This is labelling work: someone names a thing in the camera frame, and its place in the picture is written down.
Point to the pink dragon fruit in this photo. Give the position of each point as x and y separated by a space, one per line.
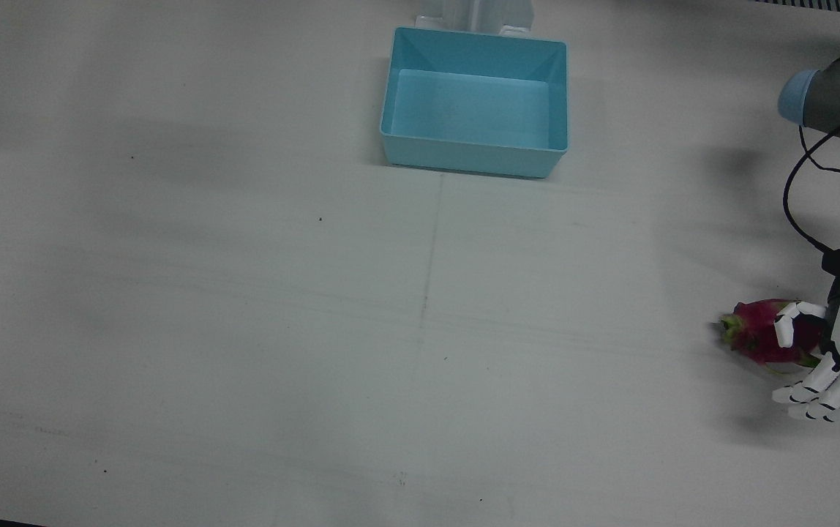
753 329

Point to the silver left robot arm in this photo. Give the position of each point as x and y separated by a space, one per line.
830 95

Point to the light blue plastic bin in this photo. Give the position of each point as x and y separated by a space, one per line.
475 110

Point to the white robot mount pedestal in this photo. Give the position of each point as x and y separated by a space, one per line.
478 13

